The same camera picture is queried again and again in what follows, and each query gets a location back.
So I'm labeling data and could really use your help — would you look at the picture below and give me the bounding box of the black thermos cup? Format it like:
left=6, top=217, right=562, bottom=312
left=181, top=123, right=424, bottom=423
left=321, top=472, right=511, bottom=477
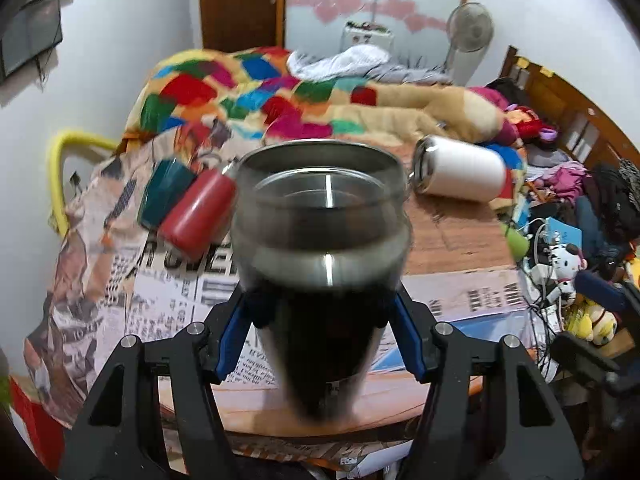
left=230, top=140, right=412, bottom=422

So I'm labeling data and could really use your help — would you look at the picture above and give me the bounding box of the teal cup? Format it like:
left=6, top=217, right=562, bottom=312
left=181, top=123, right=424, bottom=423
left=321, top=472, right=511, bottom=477
left=138, top=157, right=196, bottom=232

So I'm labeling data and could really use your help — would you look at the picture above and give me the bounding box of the yellow plush toy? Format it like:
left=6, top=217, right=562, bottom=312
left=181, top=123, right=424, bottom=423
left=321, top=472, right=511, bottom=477
left=565, top=299, right=618, bottom=347

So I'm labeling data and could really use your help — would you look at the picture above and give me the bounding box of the newspaper print tablecloth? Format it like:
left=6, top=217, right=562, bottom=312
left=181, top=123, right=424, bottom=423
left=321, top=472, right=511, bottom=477
left=22, top=123, right=536, bottom=476

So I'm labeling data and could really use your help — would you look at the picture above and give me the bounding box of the dalmatian plush toy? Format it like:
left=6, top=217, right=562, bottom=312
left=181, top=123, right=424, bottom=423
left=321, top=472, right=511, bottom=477
left=546, top=243, right=587, bottom=306

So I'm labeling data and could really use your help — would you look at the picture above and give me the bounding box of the green ball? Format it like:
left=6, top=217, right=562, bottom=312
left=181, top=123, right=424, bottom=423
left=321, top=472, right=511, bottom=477
left=501, top=223, right=529, bottom=262

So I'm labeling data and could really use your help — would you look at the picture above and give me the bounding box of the light blue box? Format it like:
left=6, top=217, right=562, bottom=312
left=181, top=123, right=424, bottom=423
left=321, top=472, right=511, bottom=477
left=544, top=217, right=582, bottom=248

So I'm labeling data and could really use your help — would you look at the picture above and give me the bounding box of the wooden bed headboard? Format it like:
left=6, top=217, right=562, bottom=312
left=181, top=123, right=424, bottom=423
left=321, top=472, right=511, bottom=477
left=500, top=46, right=639, bottom=169

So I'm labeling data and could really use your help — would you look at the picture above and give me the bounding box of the red plush toy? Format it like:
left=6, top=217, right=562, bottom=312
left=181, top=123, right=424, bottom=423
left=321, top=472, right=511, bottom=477
left=506, top=104, right=558, bottom=143

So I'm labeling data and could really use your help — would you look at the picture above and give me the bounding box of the colourful patchwork blanket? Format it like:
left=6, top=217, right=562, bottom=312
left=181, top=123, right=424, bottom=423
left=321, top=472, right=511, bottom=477
left=121, top=45, right=526, bottom=212

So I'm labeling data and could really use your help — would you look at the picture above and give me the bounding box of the white grey crumpled cloth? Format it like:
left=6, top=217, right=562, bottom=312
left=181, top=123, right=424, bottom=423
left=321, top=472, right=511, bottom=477
left=286, top=44, right=454, bottom=86

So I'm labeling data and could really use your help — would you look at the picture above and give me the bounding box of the white standing fan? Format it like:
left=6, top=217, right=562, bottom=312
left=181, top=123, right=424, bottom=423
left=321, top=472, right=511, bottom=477
left=442, top=2, right=495, bottom=74

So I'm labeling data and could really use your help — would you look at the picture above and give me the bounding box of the white small cabinet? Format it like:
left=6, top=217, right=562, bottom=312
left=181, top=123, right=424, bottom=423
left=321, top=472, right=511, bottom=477
left=341, top=21, right=395, bottom=52

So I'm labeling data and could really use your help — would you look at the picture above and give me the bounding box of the brown wooden door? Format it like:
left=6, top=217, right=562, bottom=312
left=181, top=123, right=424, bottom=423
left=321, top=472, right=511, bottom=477
left=198, top=0, right=285, bottom=52

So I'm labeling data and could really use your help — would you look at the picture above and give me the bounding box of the sliding wardrobe with hearts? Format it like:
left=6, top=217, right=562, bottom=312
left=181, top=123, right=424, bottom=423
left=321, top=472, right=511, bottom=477
left=284, top=0, right=466, bottom=67

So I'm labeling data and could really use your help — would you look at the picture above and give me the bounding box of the yellow chair frame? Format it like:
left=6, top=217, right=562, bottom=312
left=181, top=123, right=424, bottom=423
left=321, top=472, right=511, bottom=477
left=45, top=129, right=121, bottom=239

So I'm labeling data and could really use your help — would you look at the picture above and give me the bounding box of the wall mounted black television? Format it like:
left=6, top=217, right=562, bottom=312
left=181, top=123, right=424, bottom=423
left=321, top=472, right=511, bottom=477
left=1, top=0, right=63, bottom=81

